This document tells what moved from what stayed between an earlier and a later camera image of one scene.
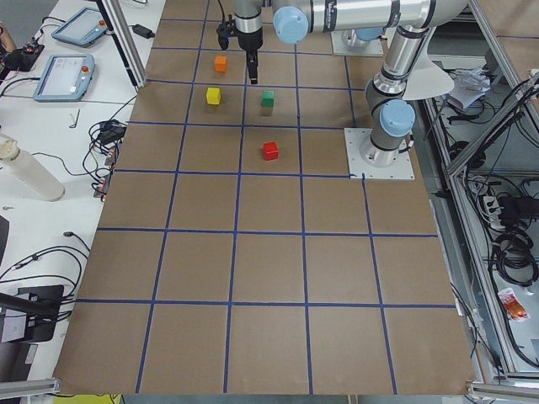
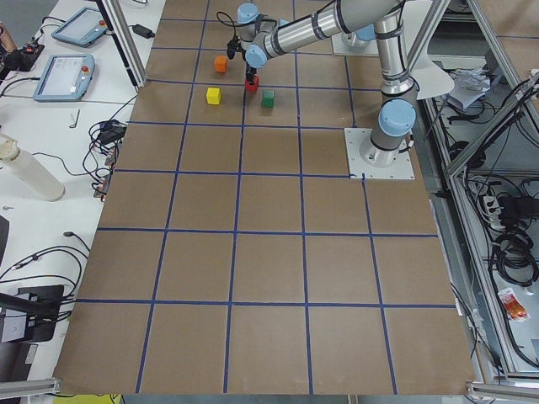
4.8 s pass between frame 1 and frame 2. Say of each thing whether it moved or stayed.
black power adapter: stayed
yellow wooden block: stayed
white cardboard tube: stayed
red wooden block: moved
